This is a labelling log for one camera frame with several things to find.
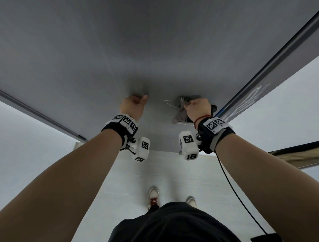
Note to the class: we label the person's right hand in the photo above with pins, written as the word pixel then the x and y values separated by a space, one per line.
pixel 200 111

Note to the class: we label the person's left hand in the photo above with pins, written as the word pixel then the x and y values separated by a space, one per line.
pixel 133 107

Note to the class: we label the grey cleaning cloth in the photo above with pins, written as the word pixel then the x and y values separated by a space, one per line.
pixel 180 116

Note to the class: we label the dark grey door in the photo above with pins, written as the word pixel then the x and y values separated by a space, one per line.
pixel 74 49

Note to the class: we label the person's right forearm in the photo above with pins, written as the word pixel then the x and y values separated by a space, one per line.
pixel 274 184

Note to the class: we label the person's left forearm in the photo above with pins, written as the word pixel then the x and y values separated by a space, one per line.
pixel 62 189

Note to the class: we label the left wristband with markers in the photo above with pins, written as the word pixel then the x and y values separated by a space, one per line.
pixel 124 119

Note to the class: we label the wristband with markers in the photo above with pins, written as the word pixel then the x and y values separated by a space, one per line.
pixel 124 119
pixel 214 124

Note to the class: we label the right wristband with markers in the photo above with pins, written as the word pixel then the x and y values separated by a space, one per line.
pixel 214 124

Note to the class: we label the white marker cube on wrist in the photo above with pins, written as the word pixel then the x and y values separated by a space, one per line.
pixel 143 148

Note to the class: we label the white and red left shoe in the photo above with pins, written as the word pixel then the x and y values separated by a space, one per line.
pixel 153 197

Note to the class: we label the white and red shoe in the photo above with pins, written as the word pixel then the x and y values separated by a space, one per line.
pixel 153 197
pixel 191 202

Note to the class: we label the white and red right shoe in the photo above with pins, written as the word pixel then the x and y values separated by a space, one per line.
pixel 191 202

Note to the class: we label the black trousers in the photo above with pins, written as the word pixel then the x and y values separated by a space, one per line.
pixel 154 208

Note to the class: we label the brown cardboard sheet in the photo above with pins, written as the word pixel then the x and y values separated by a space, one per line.
pixel 299 155

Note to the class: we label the black shirt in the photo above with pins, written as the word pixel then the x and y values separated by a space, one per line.
pixel 174 224

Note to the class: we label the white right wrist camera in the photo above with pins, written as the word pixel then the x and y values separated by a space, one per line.
pixel 188 144

